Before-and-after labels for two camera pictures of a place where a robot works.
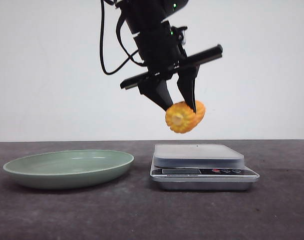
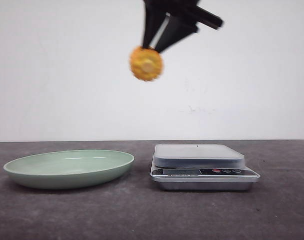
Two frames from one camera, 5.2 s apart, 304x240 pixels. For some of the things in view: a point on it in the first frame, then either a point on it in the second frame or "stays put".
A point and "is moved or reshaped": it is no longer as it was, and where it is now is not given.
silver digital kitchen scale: x=200 y=167 stays put
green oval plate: x=68 y=169 stays put
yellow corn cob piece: x=181 y=119 is moved or reshaped
